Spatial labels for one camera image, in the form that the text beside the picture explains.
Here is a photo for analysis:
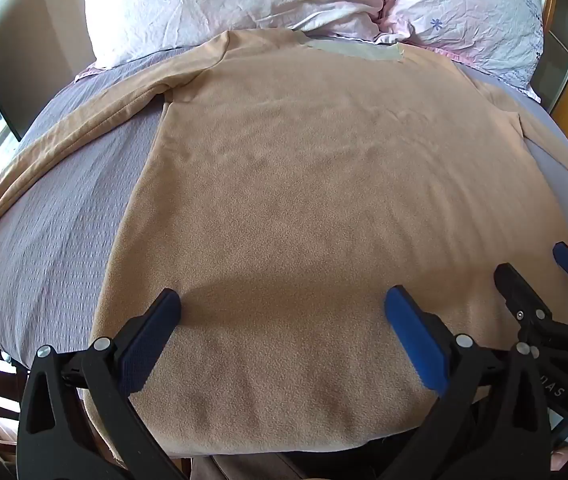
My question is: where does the grey textured bed sheet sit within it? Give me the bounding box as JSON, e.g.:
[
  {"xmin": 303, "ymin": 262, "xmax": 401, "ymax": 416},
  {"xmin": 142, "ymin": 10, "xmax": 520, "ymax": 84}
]
[{"xmin": 0, "ymin": 35, "xmax": 568, "ymax": 368}]

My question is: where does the white floral pillow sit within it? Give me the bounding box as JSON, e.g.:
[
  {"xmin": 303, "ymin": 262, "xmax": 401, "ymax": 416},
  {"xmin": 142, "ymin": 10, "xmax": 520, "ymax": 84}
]
[{"xmin": 84, "ymin": 0, "xmax": 391, "ymax": 70}]

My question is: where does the pink floral pillow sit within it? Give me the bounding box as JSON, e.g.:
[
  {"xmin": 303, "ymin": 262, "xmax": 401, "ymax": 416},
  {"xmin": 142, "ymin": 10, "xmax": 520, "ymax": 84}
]
[{"xmin": 379, "ymin": 0, "xmax": 546, "ymax": 103}]

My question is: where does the tan fleece long-sleeve shirt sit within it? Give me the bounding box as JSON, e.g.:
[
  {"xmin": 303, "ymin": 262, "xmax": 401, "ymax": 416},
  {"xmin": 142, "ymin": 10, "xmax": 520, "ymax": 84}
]
[{"xmin": 0, "ymin": 29, "xmax": 568, "ymax": 467}]

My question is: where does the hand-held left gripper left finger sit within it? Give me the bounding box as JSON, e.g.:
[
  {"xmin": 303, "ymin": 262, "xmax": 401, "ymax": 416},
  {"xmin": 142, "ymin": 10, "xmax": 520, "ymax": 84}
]
[{"xmin": 15, "ymin": 287, "xmax": 191, "ymax": 480}]

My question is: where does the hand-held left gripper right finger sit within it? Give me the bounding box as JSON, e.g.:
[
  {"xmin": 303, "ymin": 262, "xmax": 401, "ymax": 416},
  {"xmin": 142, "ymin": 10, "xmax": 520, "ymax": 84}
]
[{"xmin": 378, "ymin": 285, "xmax": 553, "ymax": 480}]

